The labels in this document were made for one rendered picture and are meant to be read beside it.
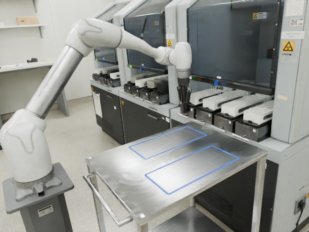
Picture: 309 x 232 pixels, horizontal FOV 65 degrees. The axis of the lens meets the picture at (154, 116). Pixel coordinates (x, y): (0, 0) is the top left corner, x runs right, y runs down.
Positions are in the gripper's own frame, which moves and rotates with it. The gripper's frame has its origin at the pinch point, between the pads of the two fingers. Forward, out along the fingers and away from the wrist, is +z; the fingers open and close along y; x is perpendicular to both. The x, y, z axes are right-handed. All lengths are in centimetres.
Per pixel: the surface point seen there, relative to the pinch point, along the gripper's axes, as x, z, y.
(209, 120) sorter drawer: -2.5, 4.0, -20.4
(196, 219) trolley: 24, 52, -37
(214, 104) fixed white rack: -6.5, -5.5, -20.1
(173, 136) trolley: 34.7, -2.0, -32.8
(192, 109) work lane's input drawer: -1.9, 0.1, -5.6
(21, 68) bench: 64, -7, 280
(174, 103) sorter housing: -11.5, 5.2, 25.5
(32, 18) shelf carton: 28, -76, 324
